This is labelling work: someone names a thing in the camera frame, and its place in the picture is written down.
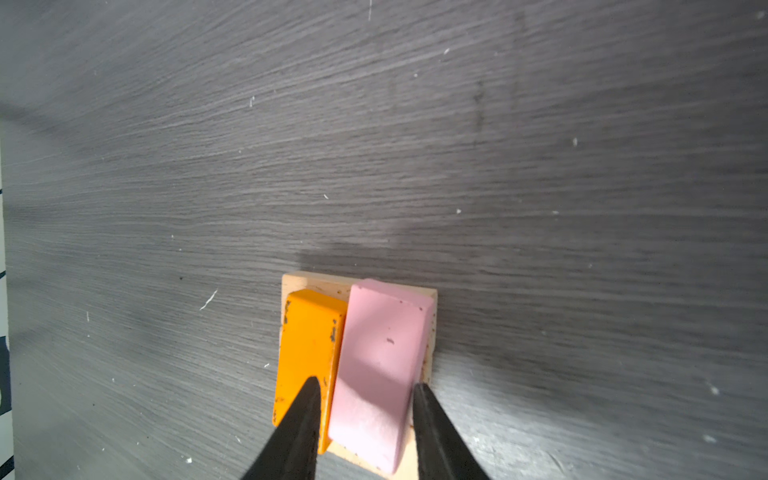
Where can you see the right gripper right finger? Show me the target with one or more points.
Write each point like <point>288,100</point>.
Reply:
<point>441,452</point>

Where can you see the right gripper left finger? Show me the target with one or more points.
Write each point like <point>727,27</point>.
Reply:
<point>291,451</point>

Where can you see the orange wood block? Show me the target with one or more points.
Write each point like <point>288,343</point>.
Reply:
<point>310,344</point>

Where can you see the pink wood block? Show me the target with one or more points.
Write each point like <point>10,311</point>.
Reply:
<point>383,349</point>

